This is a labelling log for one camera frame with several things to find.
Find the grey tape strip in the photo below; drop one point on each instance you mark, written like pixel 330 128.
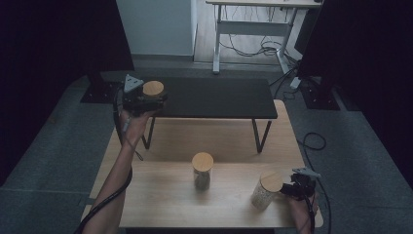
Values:
pixel 86 202

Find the glass jar with pale grains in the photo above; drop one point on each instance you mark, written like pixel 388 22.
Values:
pixel 271 182

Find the short glass jar wooden lid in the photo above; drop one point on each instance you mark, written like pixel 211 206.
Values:
pixel 153 88

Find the black metal rack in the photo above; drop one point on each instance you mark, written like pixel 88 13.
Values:
pixel 214 97

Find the white cabinet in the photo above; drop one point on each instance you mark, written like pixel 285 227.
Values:
pixel 156 26

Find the glass jar with dark contents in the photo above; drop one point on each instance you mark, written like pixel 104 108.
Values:
pixel 202 162

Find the white-legged desk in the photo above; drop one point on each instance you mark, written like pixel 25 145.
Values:
pixel 253 27

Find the dark curtain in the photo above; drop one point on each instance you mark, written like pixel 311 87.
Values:
pixel 48 65
pixel 373 65

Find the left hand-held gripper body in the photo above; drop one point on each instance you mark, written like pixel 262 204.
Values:
pixel 134 99

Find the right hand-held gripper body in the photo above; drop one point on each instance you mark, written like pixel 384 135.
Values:
pixel 303 187

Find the black stand base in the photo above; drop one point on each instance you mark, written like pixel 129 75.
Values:
pixel 100 92
pixel 319 99

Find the white power strip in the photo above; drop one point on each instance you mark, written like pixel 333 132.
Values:
pixel 295 83

